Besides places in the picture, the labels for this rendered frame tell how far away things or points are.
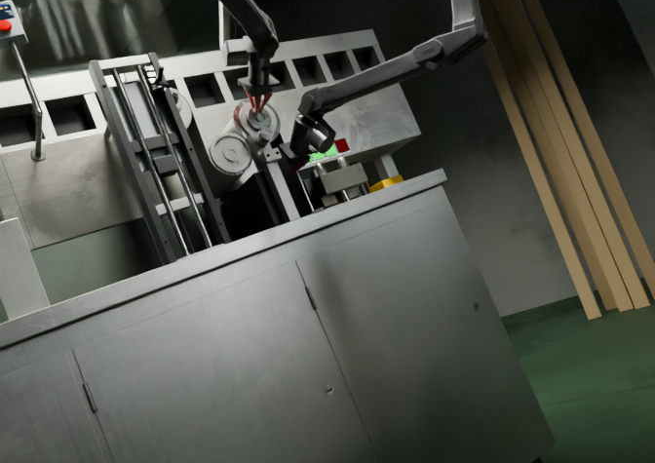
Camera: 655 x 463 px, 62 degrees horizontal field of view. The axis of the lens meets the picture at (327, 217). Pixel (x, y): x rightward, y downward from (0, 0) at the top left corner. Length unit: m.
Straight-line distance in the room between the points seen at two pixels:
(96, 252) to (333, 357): 0.83
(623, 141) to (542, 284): 1.00
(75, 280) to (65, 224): 0.17
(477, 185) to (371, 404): 2.67
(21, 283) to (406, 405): 0.95
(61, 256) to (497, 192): 2.78
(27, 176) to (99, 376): 0.85
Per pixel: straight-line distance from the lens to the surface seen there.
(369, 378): 1.32
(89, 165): 1.85
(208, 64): 2.10
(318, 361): 1.26
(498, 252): 3.85
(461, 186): 3.86
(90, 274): 1.76
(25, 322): 1.11
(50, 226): 1.78
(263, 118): 1.66
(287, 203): 1.55
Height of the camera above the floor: 0.77
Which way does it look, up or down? 5 degrees up
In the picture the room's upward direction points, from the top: 23 degrees counter-clockwise
